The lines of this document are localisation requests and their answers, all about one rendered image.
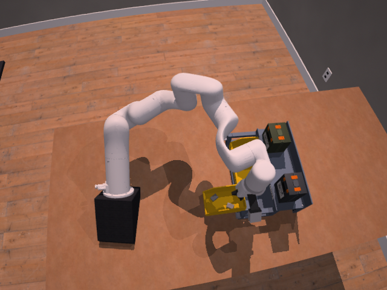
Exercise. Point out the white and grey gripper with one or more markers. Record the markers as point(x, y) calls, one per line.
point(242, 192)

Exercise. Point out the dark olive case with orange latches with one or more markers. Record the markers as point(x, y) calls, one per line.
point(276, 137)

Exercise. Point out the black tool case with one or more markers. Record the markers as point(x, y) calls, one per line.
point(290, 187)

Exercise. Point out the yellow bin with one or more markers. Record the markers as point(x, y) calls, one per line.
point(224, 196)
point(240, 142)
point(241, 175)

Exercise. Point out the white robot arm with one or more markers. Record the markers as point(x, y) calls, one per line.
point(185, 86)

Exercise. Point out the grey metal shelf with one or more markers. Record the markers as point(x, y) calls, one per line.
point(284, 162)

